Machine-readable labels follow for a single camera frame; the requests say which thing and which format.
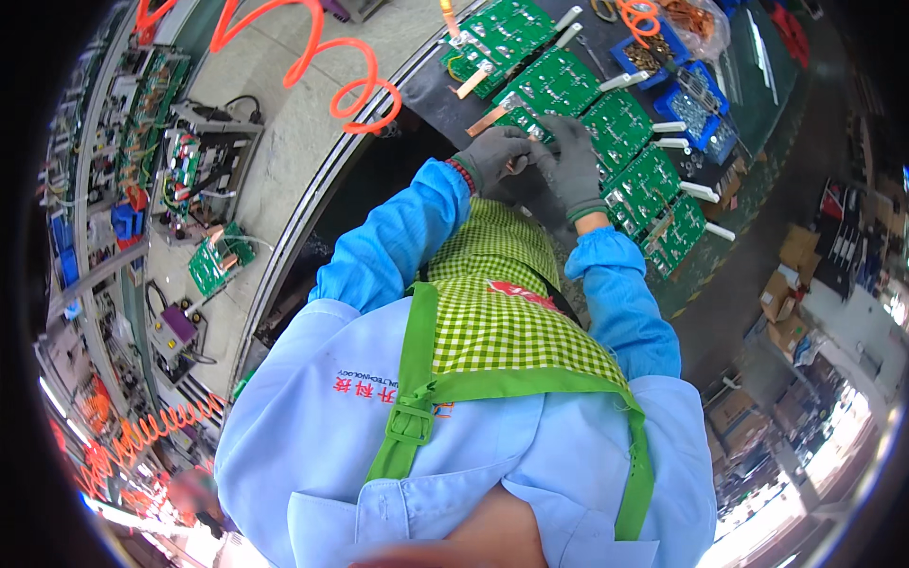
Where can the clear bag of copper parts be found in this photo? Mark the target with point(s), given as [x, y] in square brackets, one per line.
[699, 25]

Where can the grey machine chassis with wiring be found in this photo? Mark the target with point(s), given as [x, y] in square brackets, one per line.
[206, 170]

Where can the rack of electronic assemblies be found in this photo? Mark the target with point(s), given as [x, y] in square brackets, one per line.
[106, 163]

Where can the person's left hand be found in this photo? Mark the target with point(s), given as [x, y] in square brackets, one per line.
[493, 153]

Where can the purple box device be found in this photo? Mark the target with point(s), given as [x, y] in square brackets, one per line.
[177, 326]

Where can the blue bin of silver screws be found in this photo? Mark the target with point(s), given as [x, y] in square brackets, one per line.
[690, 106]

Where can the small blue parts bin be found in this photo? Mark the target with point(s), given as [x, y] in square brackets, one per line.
[721, 140]

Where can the metal wrench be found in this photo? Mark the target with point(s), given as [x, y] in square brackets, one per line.
[591, 57]

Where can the person's right hand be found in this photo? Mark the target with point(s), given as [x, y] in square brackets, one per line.
[579, 174]

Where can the person's body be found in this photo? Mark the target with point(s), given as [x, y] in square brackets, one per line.
[497, 440]

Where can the person's left fingers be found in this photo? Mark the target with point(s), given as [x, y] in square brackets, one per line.
[517, 150]

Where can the flat copper bar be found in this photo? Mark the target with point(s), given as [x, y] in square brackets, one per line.
[471, 84]
[486, 121]

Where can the heap of cardboard cartons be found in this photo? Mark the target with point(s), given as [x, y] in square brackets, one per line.
[792, 291]

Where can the blue bin of brass parts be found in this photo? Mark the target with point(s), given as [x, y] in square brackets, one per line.
[647, 53]

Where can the green circuit board with coils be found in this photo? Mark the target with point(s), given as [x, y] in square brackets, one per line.
[220, 259]

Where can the orange hanging screwdriver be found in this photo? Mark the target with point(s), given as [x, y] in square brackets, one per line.
[449, 18]

